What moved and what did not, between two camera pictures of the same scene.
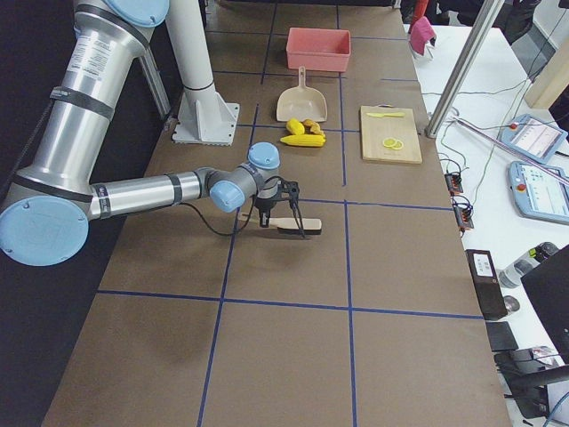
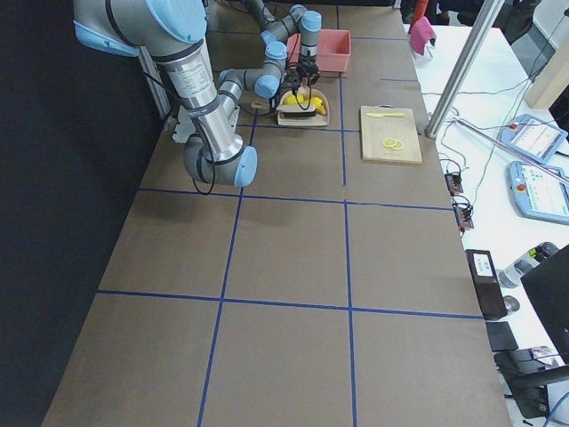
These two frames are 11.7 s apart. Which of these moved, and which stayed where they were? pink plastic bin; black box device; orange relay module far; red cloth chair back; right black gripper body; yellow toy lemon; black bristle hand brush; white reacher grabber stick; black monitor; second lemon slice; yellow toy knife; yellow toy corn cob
Moved: yellow toy lemon; yellow toy corn cob; black bristle hand brush; right black gripper body
Stayed: black box device; orange relay module far; red cloth chair back; yellow toy knife; pink plastic bin; black monitor; second lemon slice; white reacher grabber stick
